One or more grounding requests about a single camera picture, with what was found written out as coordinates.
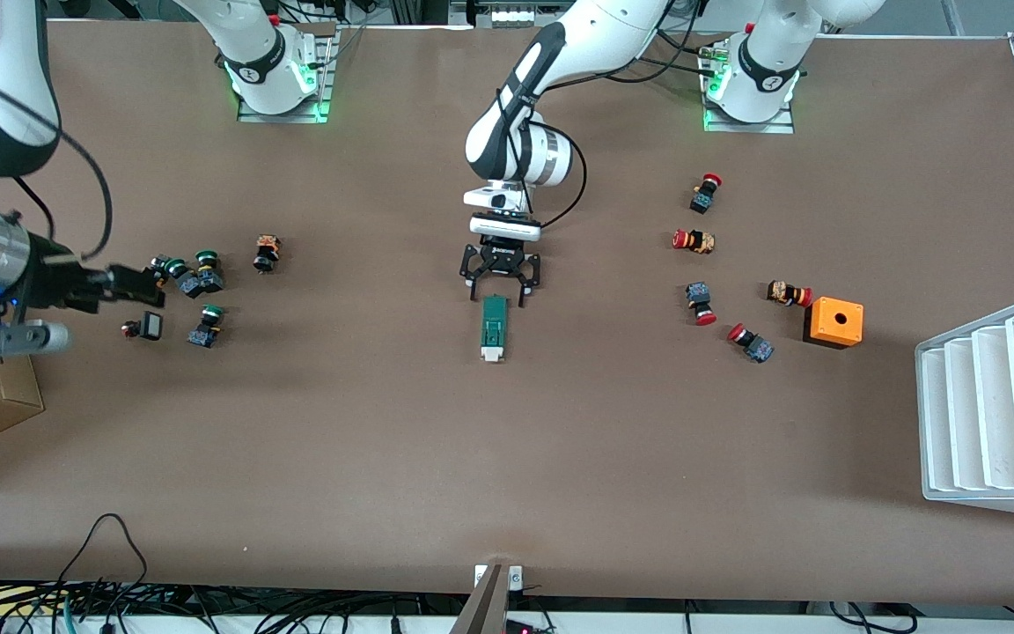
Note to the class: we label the orange button enclosure box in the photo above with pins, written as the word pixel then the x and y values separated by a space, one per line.
pixel 834 321

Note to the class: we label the white stepped plastic tray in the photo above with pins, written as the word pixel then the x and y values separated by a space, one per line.
pixel 991 414

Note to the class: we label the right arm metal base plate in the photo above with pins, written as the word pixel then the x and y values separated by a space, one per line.
pixel 282 117

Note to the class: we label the white post bracket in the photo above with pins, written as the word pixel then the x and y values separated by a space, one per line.
pixel 516 578

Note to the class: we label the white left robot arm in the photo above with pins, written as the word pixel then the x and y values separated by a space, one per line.
pixel 595 40

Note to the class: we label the red mushroom button orange block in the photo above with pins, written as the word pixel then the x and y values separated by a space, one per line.
pixel 699 241
pixel 784 292

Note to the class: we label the green circuit board module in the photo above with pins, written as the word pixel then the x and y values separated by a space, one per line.
pixel 495 321

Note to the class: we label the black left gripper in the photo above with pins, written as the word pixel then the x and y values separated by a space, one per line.
pixel 502 255

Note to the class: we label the red mushroom button blue block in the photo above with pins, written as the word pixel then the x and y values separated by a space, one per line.
pixel 702 201
pixel 758 348
pixel 699 295

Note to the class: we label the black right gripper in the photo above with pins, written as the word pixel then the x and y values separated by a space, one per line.
pixel 56 280

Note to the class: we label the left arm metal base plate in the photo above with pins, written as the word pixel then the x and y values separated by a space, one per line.
pixel 749 127

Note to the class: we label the green push button blue block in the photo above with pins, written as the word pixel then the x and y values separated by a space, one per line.
pixel 205 333
pixel 190 284

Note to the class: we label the green push button yellow band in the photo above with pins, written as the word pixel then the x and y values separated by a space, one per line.
pixel 210 280

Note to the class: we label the black rectangular white-lens button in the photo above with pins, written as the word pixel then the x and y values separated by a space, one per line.
pixel 151 326

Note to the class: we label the black device red light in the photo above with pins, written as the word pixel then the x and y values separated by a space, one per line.
pixel 518 628

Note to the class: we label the brown camera support post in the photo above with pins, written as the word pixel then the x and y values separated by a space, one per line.
pixel 482 608

